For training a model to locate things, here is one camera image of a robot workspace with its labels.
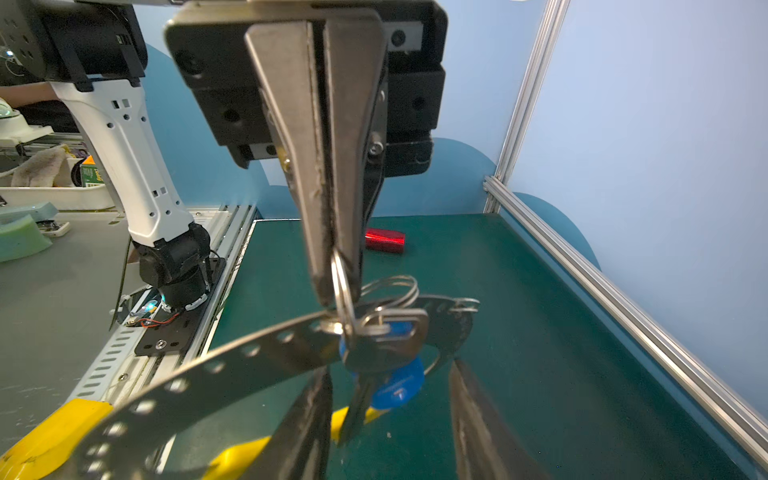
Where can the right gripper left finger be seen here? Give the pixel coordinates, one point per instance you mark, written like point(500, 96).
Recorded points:
point(299, 448)

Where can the white tray with clutter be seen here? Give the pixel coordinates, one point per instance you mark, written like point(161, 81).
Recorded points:
point(43, 159)

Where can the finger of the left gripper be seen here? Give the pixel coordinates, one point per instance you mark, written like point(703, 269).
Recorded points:
point(284, 59)
point(354, 52)

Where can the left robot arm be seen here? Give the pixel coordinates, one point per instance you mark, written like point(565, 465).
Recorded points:
point(94, 56)

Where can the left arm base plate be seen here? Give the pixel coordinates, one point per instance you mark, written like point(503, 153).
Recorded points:
point(161, 331)

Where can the aluminium frame rail left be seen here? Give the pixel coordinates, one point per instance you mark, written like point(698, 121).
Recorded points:
point(550, 25)

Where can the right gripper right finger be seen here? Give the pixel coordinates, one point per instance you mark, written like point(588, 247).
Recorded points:
point(485, 448)

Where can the aluminium frame rail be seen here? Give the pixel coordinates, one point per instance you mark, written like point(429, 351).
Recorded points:
point(729, 411)
point(550, 25)

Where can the red spray bottle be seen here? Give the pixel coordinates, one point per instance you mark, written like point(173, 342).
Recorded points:
point(383, 240)

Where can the grey keyring yellow handle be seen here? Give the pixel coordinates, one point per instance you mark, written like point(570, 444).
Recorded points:
point(94, 440)

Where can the green foam block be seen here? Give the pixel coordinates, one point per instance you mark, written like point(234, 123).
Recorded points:
point(21, 238)

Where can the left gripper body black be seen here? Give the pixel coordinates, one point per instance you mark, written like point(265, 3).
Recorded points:
point(206, 40)

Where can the aluminium frame rail back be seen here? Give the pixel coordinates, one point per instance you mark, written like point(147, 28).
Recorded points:
point(729, 411)

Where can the silver key blue tag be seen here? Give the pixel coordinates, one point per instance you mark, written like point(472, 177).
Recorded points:
point(385, 338)

